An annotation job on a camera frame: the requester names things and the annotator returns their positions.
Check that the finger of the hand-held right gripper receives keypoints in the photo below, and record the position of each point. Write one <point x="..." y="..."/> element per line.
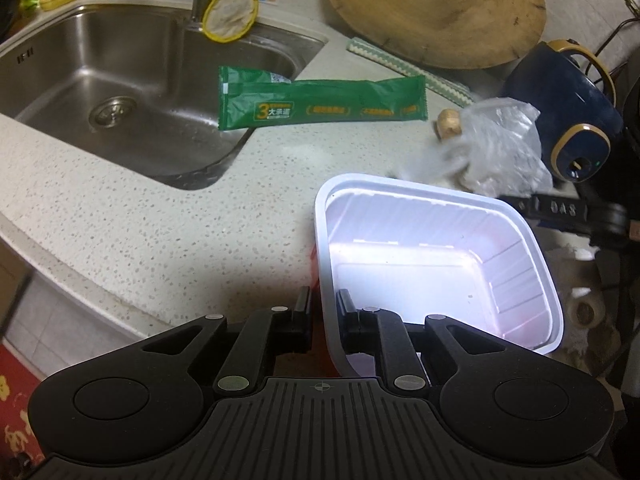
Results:
<point x="517" y="206"/>

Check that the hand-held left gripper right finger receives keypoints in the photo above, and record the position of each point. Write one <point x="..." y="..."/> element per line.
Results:
<point x="345" y="310"/>

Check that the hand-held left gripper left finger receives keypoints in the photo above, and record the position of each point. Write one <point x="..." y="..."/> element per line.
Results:
<point x="300" y="310"/>

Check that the clear plastic bag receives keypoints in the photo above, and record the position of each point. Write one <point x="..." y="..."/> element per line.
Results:
<point x="500" y="145"/>

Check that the white plastic tray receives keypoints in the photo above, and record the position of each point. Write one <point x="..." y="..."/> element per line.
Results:
<point x="425" y="270"/>

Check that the navy blue rice cooker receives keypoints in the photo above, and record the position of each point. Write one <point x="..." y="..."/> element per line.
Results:
<point x="560" y="95"/>

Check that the green white striped cloth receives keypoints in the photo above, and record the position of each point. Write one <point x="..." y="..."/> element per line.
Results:
<point x="400" y="65"/>

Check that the green plastic packet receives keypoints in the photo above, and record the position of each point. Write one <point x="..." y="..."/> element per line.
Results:
<point x="325" y="102"/>

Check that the round wooden cutting board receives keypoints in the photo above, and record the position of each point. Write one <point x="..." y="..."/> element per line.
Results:
<point x="430" y="5"/>

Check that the red floor mat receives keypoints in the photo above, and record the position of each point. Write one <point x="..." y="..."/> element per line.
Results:
<point x="15" y="410"/>

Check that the stainless steel sink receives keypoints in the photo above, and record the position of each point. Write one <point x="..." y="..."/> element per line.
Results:
<point x="125" y="60"/>

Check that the yellow-rimmed mesh scrubber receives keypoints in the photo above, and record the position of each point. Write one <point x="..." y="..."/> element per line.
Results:
<point x="230" y="10"/>

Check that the black colander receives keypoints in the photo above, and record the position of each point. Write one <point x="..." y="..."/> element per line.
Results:
<point x="10" y="5"/>

